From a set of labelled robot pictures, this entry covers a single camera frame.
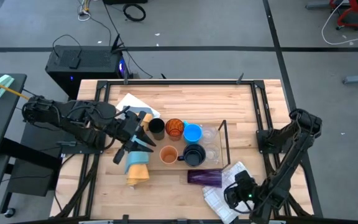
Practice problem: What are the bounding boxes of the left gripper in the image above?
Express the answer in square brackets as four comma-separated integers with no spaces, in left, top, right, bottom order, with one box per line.
[113,111,157,164]

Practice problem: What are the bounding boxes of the black tumbler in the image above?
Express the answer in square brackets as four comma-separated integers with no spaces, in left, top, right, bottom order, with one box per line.
[148,118,166,141]

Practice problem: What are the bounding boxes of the peach plastic cup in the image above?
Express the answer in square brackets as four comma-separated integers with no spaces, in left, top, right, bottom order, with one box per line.
[159,145,179,165]

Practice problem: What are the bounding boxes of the white plaid dish towel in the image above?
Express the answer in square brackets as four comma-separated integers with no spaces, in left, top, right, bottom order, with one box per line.
[202,161,262,224]

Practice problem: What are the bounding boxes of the amber plastic tumbler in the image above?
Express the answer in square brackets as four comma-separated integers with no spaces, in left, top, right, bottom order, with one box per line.
[165,118,185,141]

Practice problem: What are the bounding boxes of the purple faceted tumbler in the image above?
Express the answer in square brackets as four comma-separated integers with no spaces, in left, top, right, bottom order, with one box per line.
[186,169,223,189]

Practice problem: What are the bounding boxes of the blue plastic mug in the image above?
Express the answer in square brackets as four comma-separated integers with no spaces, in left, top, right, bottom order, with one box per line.
[183,120,204,145]

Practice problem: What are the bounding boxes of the dark blue enamel mug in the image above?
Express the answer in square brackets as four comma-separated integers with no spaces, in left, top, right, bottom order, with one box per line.
[177,143,207,167]

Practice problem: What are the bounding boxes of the clear handled plastic cup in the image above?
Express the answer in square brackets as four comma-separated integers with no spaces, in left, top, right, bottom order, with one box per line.
[201,126,219,144]

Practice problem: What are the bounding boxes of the light blue towel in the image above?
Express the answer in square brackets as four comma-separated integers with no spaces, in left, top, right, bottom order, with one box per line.
[124,136,150,174]

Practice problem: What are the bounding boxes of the yellow and blue rolled towels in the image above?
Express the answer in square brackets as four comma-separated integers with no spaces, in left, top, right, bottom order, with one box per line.
[125,113,154,188]

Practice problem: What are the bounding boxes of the gray folded cloth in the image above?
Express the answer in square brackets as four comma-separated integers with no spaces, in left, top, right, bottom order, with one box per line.
[124,105,154,118]

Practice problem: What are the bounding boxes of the white and grey folded cloth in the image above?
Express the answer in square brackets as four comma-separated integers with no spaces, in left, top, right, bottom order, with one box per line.
[116,92,161,119]

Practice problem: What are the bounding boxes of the black computer tower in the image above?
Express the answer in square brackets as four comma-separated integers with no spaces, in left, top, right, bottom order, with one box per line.
[44,45,127,100]

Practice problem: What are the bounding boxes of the black antenna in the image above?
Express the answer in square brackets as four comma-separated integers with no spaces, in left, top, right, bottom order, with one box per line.
[111,33,126,52]

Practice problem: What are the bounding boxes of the small black box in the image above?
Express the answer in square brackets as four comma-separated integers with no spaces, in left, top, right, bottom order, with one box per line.
[68,49,83,70]

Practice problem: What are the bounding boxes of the black floor cabinet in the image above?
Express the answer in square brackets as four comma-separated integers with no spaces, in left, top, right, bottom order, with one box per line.
[6,119,74,197]

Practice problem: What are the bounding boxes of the black flat box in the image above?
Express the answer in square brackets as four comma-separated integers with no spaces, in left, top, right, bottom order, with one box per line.
[103,0,149,5]

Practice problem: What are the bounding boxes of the mint green stapler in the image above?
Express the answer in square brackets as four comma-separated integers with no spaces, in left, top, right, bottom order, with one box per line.
[0,74,15,99]

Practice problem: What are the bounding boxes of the red and black cart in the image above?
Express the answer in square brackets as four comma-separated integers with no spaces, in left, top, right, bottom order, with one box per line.
[328,0,358,30]

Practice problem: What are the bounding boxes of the black aluminium table frame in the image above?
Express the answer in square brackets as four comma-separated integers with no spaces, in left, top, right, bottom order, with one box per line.
[54,79,315,224]

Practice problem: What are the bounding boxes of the black coiled cable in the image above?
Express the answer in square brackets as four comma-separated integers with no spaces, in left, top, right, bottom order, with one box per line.
[122,2,147,22]

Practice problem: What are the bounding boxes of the yellow strap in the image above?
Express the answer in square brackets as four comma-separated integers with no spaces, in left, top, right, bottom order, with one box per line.
[0,73,30,100]

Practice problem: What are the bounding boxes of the white coiled cable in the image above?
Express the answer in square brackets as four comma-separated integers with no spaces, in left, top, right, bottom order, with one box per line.
[77,0,92,22]

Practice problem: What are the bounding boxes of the white floor cable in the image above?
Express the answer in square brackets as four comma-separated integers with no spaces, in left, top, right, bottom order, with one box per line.
[321,0,358,46]

